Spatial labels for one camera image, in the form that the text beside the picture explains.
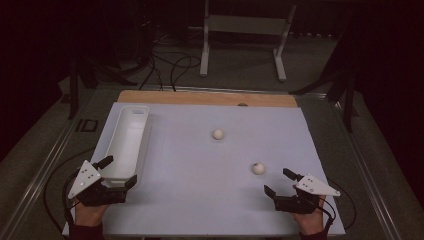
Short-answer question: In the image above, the white metal stand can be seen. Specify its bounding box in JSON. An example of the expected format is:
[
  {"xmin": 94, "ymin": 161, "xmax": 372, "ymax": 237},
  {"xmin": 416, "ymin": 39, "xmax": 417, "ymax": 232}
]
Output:
[{"xmin": 188, "ymin": 0, "xmax": 298, "ymax": 83}]

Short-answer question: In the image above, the pale table cover sheet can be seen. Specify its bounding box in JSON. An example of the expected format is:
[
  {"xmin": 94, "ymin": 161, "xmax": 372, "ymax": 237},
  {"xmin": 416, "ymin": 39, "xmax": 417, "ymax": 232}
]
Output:
[{"xmin": 62, "ymin": 101, "xmax": 347, "ymax": 238}]

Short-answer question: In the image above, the metal floor rail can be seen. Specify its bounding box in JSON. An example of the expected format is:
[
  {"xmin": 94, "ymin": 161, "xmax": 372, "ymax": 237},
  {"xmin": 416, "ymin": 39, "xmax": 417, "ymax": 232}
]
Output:
[
  {"xmin": 328, "ymin": 94, "xmax": 403, "ymax": 240},
  {"xmin": 0, "ymin": 87, "xmax": 101, "ymax": 240}
]

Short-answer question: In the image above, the person's right hand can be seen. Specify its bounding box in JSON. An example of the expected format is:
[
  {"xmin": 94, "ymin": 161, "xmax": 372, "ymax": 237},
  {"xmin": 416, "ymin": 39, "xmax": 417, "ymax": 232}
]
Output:
[{"xmin": 291, "ymin": 195, "xmax": 327, "ymax": 236}]

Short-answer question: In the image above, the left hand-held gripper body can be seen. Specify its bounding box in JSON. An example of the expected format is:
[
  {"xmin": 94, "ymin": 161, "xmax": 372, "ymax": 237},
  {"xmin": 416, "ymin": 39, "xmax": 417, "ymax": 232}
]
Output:
[{"xmin": 67, "ymin": 160, "xmax": 129, "ymax": 207}]

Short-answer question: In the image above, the black stand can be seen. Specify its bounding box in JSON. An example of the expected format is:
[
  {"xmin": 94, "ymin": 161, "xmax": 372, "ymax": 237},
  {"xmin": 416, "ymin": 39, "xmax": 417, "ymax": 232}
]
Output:
[
  {"xmin": 289, "ymin": 19, "xmax": 360, "ymax": 134},
  {"xmin": 68, "ymin": 56, "xmax": 138, "ymax": 120}
]

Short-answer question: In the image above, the black floor cable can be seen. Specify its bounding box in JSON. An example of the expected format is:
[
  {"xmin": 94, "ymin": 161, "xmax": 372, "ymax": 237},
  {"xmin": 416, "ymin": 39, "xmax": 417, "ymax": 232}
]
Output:
[
  {"xmin": 138, "ymin": 54, "xmax": 165, "ymax": 92},
  {"xmin": 151, "ymin": 51, "xmax": 202, "ymax": 92}
]

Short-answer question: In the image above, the white plastic bin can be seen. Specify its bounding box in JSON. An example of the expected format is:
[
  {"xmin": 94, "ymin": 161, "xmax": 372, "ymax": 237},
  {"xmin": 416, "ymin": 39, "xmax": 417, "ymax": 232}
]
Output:
[{"xmin": 98, "ymin": 104, "xmax": 151, "ymax": 188}]

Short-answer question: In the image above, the right hand-held gripper cable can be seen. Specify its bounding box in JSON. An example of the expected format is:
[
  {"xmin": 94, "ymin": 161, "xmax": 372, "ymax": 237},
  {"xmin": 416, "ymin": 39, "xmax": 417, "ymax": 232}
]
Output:
[{"xmin": 313, "ymin": 179, "xmax": 357, "ymax": 239}]

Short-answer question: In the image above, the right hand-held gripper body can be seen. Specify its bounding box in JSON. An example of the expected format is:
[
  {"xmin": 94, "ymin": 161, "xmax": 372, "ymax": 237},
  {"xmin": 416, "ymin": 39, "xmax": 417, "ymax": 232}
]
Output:
[{"xmin": 272, "ymin": 173, "xmax": 342, "ymax": 215}]

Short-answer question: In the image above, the left hand-held gripper cable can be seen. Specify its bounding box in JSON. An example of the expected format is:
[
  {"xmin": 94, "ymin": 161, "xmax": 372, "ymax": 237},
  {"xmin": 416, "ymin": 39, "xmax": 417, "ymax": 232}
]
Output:
[{"xmin": 43, "ymin": 146, "xmax": 98, "ymax": 236}]

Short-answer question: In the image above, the hand-held gripper cable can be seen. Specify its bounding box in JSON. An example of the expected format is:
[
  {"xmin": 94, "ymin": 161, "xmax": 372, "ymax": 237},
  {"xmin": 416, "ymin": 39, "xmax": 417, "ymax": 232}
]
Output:
[
  {"xmin": 43, "ymin": 146, "xmax": 98, "ymax": 236},
  {"xmin": 313, "ymin": 179, "xmax": 357, "ymax": 239}
]

